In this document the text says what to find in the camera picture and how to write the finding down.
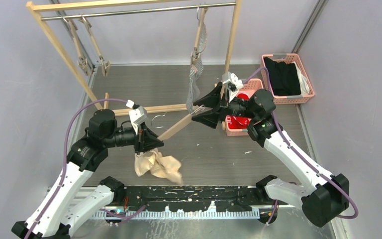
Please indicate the grey striped underwear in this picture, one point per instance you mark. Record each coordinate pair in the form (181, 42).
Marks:
(194, 92)

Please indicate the white cloth in basket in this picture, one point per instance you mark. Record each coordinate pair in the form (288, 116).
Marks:
(303, 81)

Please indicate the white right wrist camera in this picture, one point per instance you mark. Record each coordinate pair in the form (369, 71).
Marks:
(232, 84)

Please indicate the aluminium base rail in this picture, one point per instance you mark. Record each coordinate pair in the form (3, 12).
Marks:
(158, 214)

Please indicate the black clothes in basket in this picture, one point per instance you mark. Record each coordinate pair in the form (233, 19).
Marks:
(283, 78)

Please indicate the wooden clip hanger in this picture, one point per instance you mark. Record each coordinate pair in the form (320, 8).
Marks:
(181, 123)
(200, 40)
(105, 64)
(82, 60)

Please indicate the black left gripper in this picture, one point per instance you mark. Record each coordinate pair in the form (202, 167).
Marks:
(145, 139)

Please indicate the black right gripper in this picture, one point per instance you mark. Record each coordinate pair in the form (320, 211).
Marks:
(213, 99)

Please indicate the empty wooden clip hanger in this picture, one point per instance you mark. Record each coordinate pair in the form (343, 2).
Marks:
(82, 60)

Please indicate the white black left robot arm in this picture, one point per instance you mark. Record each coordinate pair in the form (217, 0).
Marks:
(82, 160)

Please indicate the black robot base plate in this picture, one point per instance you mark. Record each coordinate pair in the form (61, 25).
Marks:
(192, 198)

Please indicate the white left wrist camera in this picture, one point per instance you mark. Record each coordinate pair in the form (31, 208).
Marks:
(137, 114)

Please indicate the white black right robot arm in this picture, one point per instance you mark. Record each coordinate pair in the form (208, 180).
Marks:
(322, 196)

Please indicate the beige underwear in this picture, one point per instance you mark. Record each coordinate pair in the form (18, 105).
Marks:
(158, 165)

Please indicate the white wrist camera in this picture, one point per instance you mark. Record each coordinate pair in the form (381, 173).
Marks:
(232, 84)
(137, 114)

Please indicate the pink basket near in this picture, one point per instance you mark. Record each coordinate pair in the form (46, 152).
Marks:
(253, 105)

